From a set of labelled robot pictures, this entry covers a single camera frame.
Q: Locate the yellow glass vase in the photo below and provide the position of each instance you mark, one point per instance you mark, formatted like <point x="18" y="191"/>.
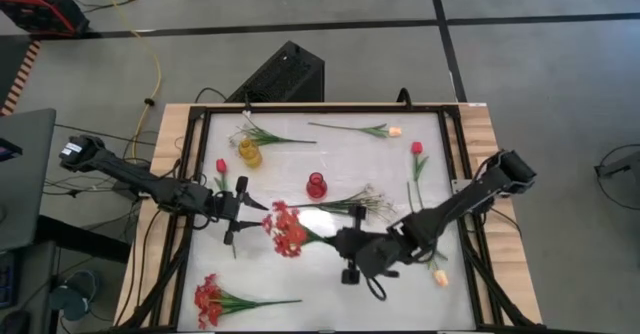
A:
<point x="250" y="155"/>

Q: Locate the teal round stool base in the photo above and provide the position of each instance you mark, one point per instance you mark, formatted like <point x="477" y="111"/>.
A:
<point x="72" y="299"/>

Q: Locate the white artificial flower spray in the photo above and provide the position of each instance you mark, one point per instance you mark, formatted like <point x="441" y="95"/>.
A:
<point x="265" y="136"/>
<point x="350" y="204"/>

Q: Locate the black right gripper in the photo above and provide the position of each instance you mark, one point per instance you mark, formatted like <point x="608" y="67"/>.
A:
<point x="370" y="254"/>

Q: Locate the peach artificial tulip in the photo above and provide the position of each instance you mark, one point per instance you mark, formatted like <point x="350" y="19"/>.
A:
<point x="440" y="278"/>
<point x="395" y="132"/>

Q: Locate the grey desk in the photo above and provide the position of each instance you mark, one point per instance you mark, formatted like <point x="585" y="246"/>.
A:
<point x="27" y="184"/>

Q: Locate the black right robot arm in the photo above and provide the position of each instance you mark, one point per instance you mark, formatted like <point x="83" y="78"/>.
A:
<point x="460" y="201"/>

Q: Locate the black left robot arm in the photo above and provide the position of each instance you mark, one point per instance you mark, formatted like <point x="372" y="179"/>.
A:
<point x="130" y="174"/>

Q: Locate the grey floor stand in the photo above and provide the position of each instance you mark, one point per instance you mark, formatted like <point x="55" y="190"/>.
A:
<point x="622" y="166"/>

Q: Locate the red artificial tulip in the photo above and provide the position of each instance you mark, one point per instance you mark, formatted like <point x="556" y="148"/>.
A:
<point x="221" y="166"/>
<point x="416" y="148"/>

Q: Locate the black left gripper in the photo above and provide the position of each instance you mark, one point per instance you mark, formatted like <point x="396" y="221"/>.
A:
<point x="227" y="209"/>

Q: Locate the black computer tower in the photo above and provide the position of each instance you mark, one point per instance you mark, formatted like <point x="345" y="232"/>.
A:
<point x="285" y="74"/>

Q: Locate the red glass vase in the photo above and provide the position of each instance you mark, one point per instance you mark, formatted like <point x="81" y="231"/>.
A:
<point x="316" y="186"/>

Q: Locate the red tool case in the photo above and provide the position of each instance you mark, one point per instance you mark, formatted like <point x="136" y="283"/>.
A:
<point x="30" y="9"/>

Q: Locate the red artificial flower bunch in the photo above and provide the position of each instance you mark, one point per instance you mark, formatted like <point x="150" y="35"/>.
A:
<point x="287" y="231"/>
<point x="207" y="299"/>

